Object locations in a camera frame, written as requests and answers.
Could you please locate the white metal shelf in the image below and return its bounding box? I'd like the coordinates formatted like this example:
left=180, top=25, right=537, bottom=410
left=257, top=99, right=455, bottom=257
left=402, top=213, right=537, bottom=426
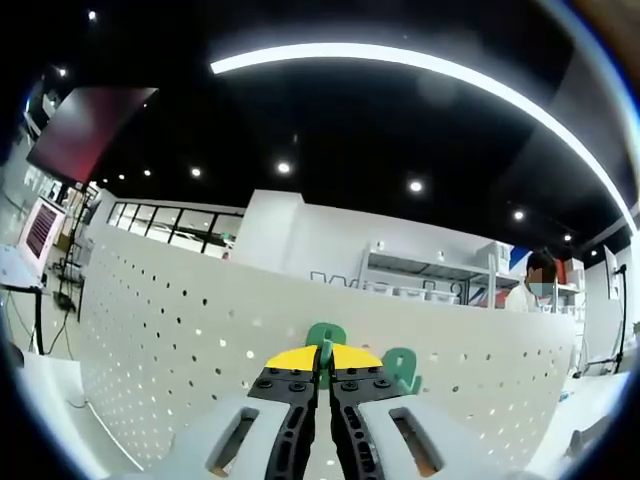
left=363, top=241, right=524, bottom=307

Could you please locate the curved ceiling light strip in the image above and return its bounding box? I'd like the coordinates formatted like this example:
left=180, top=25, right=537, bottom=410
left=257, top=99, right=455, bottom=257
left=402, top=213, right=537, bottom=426
left=209, top=42, right=640, bottom=236

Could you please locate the black-framed glass partition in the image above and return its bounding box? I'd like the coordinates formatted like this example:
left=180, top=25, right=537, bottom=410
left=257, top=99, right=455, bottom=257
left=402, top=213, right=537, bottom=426
left=106, top=201, right=247, bottom=254

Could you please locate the white monitor stand table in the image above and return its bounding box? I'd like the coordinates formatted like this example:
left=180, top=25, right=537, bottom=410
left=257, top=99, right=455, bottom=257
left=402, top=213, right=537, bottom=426
left=0, top=243, right=54, bottom=357

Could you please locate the red hanging screen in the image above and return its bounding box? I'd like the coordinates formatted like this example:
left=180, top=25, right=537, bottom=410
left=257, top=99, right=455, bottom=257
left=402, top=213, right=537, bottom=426
left=24, top=86, right=160, bottom=185

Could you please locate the green hook assembly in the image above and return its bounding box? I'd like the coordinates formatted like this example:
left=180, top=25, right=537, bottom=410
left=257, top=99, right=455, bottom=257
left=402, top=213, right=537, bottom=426
left=305, top=322, right=347, bottom=392
left=381, top=346, right=425, bottom=397

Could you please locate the white perforated mounting plate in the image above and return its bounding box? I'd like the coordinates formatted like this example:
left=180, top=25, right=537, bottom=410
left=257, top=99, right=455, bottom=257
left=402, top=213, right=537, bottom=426
left=78, top=222, right=585, bottom=476

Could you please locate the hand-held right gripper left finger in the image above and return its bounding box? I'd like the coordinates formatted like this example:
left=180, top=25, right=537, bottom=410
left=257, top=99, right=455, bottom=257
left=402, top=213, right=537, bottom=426
left=149, top=343, right=321, bottom=480

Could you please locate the black tripod stand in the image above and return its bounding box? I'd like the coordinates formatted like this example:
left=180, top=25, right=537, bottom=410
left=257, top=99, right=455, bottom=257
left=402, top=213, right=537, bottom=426
left=52, top=183, right=99, bottom=314
left=574, top=262, right=630, bottom=377

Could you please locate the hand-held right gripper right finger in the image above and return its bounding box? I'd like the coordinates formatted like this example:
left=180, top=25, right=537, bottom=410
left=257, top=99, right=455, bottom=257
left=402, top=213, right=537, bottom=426
left=327, top=343, right=506, bottom=480

